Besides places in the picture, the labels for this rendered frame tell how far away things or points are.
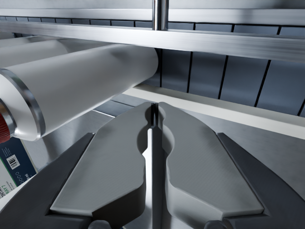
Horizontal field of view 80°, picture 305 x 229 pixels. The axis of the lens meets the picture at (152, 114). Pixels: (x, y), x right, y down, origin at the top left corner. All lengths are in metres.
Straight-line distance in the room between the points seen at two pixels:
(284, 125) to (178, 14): 0.15
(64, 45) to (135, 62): 0.08
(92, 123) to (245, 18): 0.30
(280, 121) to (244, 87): 0.05
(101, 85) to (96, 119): 0.21
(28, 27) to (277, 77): 0.27
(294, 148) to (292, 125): 0.12
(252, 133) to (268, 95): 0.09
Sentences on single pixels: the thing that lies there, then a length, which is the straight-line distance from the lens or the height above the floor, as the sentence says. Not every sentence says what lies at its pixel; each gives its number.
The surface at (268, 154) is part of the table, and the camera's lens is 0.32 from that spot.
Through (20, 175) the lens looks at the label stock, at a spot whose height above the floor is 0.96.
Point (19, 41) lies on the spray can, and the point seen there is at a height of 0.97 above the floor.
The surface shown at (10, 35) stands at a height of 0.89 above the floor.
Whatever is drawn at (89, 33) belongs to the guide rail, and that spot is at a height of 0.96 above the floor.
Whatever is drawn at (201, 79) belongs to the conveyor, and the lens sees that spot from 0.23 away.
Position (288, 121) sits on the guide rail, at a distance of 0.20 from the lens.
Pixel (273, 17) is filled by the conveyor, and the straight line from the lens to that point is 0.21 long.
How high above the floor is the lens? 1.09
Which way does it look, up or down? 49 degrees down
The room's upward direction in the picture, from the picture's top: 131 degrees counter-clockwise
